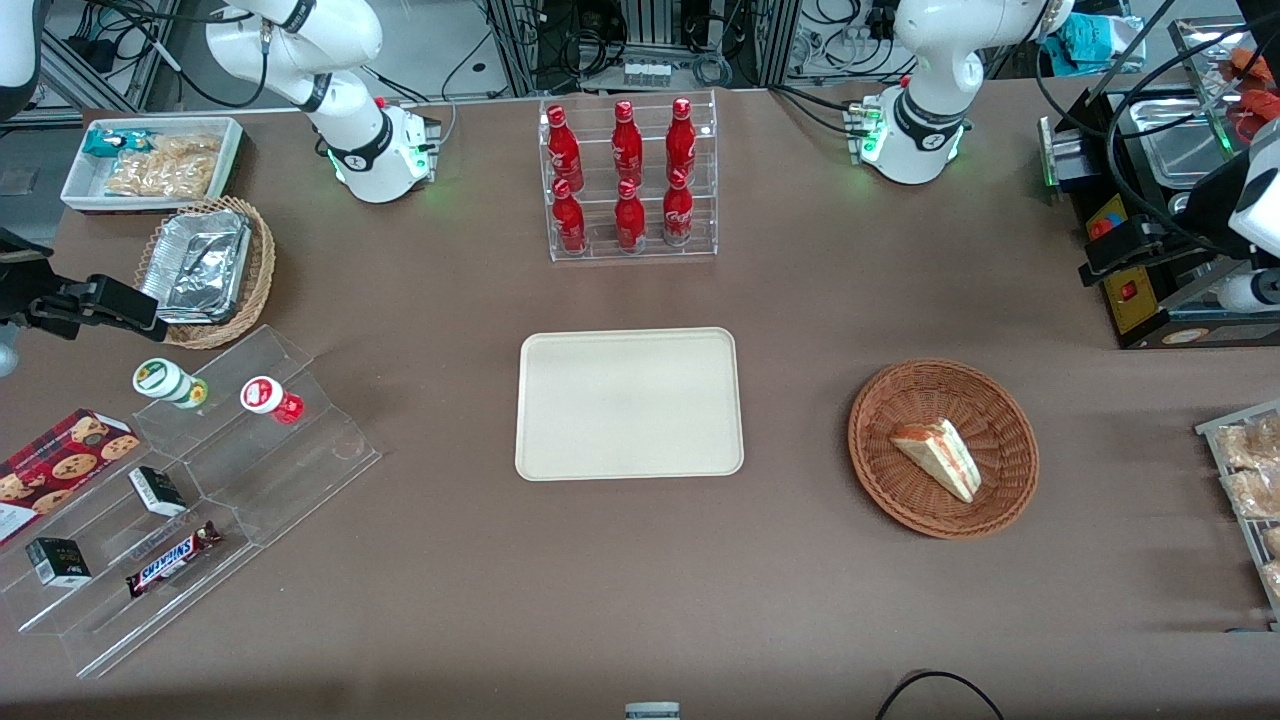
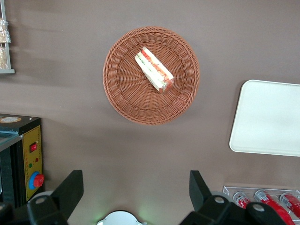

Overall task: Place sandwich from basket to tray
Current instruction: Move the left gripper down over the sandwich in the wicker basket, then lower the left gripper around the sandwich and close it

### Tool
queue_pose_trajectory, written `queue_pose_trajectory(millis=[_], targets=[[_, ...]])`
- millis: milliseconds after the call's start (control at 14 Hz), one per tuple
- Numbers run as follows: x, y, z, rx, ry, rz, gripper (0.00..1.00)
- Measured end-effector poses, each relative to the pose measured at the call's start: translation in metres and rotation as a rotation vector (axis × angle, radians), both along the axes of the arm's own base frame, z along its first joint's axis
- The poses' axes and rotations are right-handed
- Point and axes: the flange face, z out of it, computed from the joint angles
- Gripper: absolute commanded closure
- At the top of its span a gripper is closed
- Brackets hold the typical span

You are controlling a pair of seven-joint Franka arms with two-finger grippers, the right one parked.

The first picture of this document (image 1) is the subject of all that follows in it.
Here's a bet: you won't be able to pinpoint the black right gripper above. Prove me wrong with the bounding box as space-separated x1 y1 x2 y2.
0 228 170 344

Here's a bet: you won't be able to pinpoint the triangle sandwich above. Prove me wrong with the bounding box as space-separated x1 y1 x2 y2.
889 417 984 505

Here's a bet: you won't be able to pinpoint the oval tan wicker basket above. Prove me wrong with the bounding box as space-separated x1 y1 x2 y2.
134 195 277 351

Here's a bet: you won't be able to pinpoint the tray of packaged pastries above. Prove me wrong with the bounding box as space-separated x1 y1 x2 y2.
1194 399 1280 632

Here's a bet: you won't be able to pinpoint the round brown wicker basket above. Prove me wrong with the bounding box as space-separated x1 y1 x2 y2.
847 358 1041 542

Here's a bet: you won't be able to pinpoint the beige plastic tray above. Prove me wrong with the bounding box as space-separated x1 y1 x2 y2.
514 326 746 483

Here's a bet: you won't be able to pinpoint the black food warmer cabinet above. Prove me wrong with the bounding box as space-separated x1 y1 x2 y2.
1038 15 1280 352

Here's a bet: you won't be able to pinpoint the green lidded drink cup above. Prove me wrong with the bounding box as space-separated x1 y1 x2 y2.
132 357 210 412

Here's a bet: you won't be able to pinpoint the stacked foil containers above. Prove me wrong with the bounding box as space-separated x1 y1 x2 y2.
139 209 254 327

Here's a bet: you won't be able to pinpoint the white rectangular snack bin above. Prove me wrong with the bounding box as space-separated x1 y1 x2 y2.
60 116 247 215

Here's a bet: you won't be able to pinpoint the steel warmer pan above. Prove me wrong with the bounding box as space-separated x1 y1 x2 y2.
1122 92 1239 191

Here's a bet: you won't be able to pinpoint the clear bag of crackers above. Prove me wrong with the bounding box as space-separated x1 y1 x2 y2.
104 134 224 200

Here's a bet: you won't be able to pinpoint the red lidded drink cup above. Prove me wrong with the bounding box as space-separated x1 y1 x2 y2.
239 375 307 427

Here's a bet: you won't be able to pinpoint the red cookie box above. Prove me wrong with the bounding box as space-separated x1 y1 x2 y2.
0 407 142 547

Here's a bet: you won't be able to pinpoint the small black carton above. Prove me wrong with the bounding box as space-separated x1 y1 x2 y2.
127 465 189 519
24 536 94 589

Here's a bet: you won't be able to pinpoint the teal snack packet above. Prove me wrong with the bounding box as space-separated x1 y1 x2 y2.
81 128 161 160

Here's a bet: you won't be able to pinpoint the teal crumpled bag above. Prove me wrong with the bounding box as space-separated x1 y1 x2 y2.
1039 13 1147 77

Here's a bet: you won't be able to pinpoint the red fried food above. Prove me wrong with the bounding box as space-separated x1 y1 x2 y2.
1218 46 1280 147

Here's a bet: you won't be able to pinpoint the clear acrylic step stand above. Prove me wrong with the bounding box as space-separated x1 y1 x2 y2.
0 450 265 681
130 324 384 548

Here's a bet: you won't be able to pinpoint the snickers chocolate bar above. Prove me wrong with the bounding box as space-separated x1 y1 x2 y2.
124 520 224 600

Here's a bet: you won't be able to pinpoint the red cola bottle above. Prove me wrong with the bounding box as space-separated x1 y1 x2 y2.
611 99 645 187
551 178 589 255
613 178 648 252
661 168 696 248
545 104 585 193
665 97 698 183

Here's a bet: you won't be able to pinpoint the clear acrylic bottle rack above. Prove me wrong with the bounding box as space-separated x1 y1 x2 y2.
538 89 720 265

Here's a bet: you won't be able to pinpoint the black table cable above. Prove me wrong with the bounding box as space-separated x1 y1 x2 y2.
874 669 1007 720

